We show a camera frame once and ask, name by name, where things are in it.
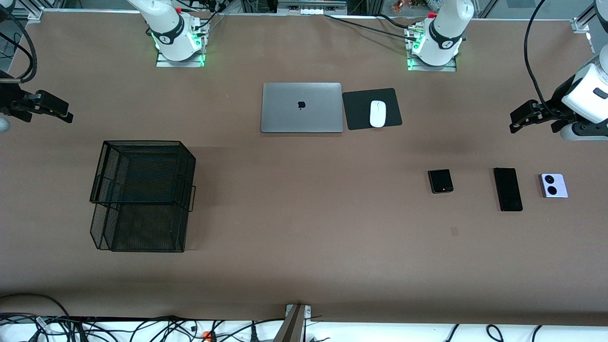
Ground tangled black floor cables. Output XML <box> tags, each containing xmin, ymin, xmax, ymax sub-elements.
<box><xmin>0</xmin><ymin>313</ymin><xmax>285</xmax><ymax>342</ymax></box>

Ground long black smartphone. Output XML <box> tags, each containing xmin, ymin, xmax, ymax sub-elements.
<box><xmin>493</xmin><ymin>167</ymin><xmax>523</xmax><ymax>212</ymax></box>

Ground black base cable bunch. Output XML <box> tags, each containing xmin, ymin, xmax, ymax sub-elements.
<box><xmin>190</xmin><ymin>0</ymin><xmax>231</xmax><ymax>37</ymax></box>

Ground white power strip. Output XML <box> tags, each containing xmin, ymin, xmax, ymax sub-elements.
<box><xmin>277</xmin><ymin>0</ymin><xmax>348</xmax><ymax>16</ymax></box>

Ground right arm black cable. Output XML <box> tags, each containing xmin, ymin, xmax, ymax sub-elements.
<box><xmin>0</xmin><ymin>7</ymin><xmax>38</xmax><ymax>84</ymax></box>

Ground short black table cable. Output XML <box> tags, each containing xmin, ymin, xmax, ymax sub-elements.
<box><xmin>377</xmin><ymin>13</ymin><xmax>419</xmax><ymax>30</ymax></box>

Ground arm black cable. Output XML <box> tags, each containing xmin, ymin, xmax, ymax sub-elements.
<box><xmin>523</xmin><ymin>0</ymin><xmax>565</xmax><ymax>120</ymax></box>
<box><xmin>0</xmin><ymin>7</ymin><xmax>38</xmax><ymax>84</ymax></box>

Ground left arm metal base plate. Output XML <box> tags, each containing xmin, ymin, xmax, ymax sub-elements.
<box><xmin>408</xmin><ymin>26</ymin><xmax>457</xmax><ymax>72</ymax></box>

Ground grey metal camera bracket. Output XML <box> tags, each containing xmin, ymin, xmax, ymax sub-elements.
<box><xmin>284</xmin><ymin>304</ymin><xmax>312</xmax><ymax>342</ymax></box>

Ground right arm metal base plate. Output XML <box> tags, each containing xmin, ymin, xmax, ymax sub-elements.
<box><xmin>156</xmin><ymin>19</ymin><xmax>206</xmax><ymax>68</ymax></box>

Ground black mouse pad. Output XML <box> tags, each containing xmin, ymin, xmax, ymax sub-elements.
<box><xmin>342</xmin><ymin>88</ymin><xmax>403</xmax><ymax>131</ymax></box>

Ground grey looped floor cable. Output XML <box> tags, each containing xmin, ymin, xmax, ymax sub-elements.
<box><xmin>0</xmin><ymin>293</ymin><xmax>72</xmax><ymax>331</ymax></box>

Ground lavender flip phone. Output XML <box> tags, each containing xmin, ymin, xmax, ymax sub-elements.
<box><xmin>538</xmin><ymin>173</ymin><xmax>569</xmax><ymax>199</ymax></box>

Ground small black flip phone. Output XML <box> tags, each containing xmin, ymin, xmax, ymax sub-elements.
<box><xmin>427</xmin><ymin>169</ymin><xmax>454</xmax><ymax>194</ymax></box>

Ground white computer mouse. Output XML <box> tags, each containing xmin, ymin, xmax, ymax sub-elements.
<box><xmin>370</xmin><ymin>100</ymin><xmax>386</xmax><ymax>128</ymax></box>

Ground black wire mesh tray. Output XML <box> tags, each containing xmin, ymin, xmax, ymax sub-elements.
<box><xmin>89</xmin><ymin>140</ymin><xmax>196</xmax><ymax>253</ymax></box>

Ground long black table cable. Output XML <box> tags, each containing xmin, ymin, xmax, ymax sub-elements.
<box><xmin>324</xmin><ymin>14</ymin><xmax>415</xmax><ymax>39</ymax></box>

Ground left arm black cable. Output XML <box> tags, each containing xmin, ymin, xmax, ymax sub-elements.
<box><xmin>523</xmin><ymin>0</ymin><xmax>565</xmax><ymax>120</ymax></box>

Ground silver closed laptop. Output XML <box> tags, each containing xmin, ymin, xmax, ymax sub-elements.
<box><xmin>260</xmin><ymin>82</ymin><xmax>343</xmax><ymax>133</ymax></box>

